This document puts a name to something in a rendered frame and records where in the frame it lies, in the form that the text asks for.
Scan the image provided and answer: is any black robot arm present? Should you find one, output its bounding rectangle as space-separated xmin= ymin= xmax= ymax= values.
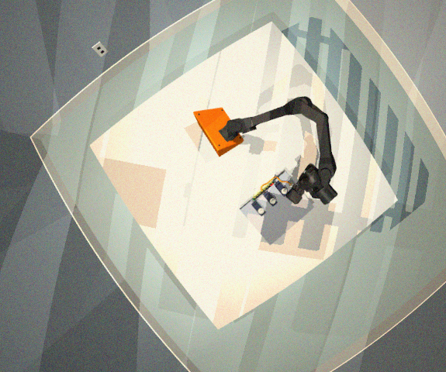
xmin=219 ymin=96 xmax=337 ymax=205

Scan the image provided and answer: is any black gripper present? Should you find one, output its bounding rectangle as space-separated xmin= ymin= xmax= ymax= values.
xmin=285 ymin=164 xmax=318 ymax=204

